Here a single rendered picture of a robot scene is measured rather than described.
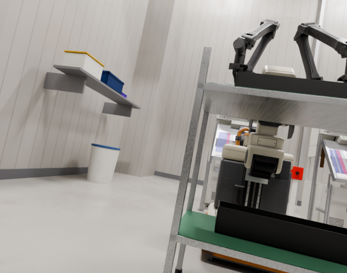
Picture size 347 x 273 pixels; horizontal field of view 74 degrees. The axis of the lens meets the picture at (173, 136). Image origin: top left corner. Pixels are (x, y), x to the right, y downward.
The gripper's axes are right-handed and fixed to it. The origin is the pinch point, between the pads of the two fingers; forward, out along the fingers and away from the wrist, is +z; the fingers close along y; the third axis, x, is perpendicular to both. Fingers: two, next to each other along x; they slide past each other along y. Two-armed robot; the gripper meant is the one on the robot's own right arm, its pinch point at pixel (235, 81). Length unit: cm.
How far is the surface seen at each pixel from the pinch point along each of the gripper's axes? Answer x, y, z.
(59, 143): 185, -235, 59
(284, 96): -38.6, 17.0, 17.9
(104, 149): 208, -172, 55
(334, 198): 206, 153, 59
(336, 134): 222, 153, -28
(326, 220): 177, 134, 84
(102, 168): 211, -171, 85
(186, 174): -37, -14, 53
